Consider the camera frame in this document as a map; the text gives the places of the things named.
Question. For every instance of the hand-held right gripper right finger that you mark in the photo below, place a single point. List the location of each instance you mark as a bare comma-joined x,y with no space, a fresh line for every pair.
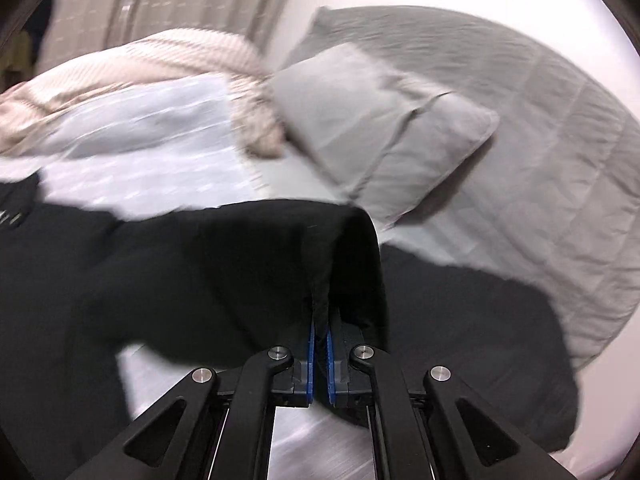
330,365

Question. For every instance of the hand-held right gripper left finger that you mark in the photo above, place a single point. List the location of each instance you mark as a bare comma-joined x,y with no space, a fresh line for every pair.
310,362

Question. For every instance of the black garment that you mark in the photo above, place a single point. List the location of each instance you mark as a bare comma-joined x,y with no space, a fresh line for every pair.
210,280

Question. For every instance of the dark grey pillow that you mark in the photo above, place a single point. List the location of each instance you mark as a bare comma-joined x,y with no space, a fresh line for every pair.
540,150

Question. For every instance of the beige striped blanket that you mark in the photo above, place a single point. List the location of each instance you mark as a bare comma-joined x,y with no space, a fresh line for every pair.
150,60

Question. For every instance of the grey dotted curtain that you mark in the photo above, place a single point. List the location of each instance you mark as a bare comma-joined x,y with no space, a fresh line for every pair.
130,0

